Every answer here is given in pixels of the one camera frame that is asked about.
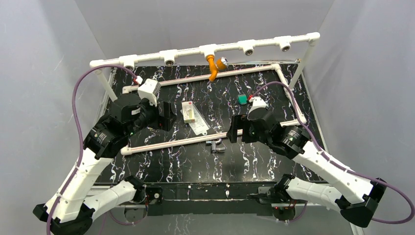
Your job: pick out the chrome metal faucet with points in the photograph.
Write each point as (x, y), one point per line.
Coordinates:
(215, 146)

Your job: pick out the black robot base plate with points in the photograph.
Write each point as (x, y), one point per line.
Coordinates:
(219, 198)

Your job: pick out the orange plastic faucet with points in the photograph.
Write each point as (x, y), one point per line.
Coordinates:
(216, 66)

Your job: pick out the small white red box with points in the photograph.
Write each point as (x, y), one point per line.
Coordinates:
(188, 112)

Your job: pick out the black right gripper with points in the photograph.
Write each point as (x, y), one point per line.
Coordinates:
(239, 122)

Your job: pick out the clear plastic instruction bag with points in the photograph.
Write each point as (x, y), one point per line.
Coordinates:
(199, 126)

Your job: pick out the green tape roll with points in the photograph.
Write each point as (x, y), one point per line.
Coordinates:
(242, 99)

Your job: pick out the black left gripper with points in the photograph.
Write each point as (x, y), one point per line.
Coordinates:
(166, 115)

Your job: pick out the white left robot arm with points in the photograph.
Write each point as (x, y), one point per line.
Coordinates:
(70, 211)

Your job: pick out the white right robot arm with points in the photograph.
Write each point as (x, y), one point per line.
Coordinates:
(355, 198)

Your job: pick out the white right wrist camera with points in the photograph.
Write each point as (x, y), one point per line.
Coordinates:
(257, 102)

